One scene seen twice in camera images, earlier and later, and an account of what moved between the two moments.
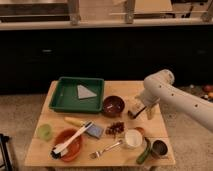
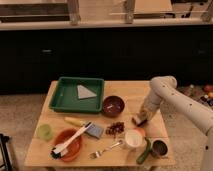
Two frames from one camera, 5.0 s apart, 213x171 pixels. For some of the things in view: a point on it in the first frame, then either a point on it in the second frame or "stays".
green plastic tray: [66, 98] stays
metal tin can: [159, 148] stays
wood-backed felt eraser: [136, 109] to [139, 124]
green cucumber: [144, 153] stays
